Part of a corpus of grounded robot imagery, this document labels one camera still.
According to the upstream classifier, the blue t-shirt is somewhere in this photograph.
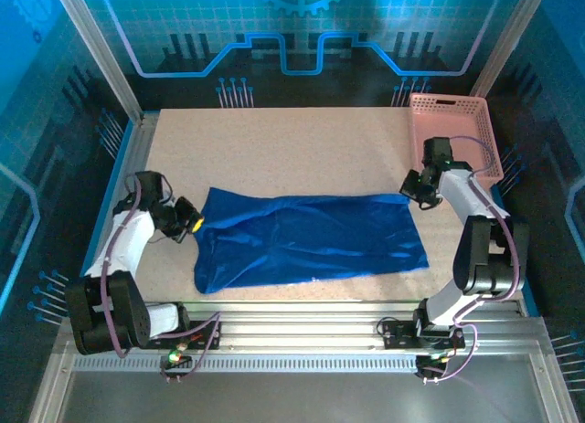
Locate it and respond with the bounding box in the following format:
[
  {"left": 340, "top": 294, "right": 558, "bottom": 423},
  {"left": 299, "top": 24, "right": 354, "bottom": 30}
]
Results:
[{"left": 193, "top": 185, "right": 431, "bottom": 295}]

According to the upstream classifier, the pink perforated plastic basket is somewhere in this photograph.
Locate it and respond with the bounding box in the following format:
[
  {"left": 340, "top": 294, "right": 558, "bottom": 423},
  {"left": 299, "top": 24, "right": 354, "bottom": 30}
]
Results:
[{"left": 408, "top": 92, "right": 505, "bottom": 189}]

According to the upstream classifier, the small lit circuit board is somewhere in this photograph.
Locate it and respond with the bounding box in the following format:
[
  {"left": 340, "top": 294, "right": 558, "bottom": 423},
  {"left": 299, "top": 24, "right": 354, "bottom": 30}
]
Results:
[
  {"left": 415, "top": 349, "right": 452, "bottom": 381},
  {"left": 159, "top": 348, "right": 193, "bottom": 381}
]

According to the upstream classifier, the slotted metal strip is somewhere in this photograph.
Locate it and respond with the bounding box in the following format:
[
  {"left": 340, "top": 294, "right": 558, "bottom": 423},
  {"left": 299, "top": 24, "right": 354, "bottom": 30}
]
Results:
[{"left": 72, "top": 354, "right": 420, "bottom": 374}]

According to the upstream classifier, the grey metal sheet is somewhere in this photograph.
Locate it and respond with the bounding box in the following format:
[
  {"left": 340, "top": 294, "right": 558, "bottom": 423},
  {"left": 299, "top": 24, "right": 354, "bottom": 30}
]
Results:
[{"left": 58, "top": 372, "right": 549, "bottom": 423}]

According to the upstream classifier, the grey side rail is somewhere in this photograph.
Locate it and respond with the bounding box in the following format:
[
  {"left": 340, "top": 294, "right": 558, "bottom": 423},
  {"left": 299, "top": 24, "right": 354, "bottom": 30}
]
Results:
[{"left": 80, "top": 111, "right": 159, "bottom": 308}]

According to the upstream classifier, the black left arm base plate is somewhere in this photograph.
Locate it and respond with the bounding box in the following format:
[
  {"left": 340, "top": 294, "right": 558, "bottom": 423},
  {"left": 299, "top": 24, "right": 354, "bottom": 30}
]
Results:
[{"left": 139, "top": 320, "right": 223, "bottom": 351}]

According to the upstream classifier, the aluminium frame post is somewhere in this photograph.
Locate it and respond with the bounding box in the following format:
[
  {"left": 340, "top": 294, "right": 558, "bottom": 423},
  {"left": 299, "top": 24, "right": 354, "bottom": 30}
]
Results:
[
  {"left": 468, "top": 0, "right": 552, "bottom": 103},
  {"left": 50, "top": 0, "right": 144, "bottom": 122}
]

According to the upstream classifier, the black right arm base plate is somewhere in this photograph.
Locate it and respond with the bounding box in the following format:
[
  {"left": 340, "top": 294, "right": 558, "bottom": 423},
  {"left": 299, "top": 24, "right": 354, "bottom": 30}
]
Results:
[{"left": 381, "top": 320, "right": 467, "bottom": 351}]

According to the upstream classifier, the aluminium mounting rail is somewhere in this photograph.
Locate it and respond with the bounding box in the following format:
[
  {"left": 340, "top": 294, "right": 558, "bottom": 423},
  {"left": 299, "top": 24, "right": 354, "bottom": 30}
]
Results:
[{"left": 54, "top": 299, "right": 549, "bottom": 358}]

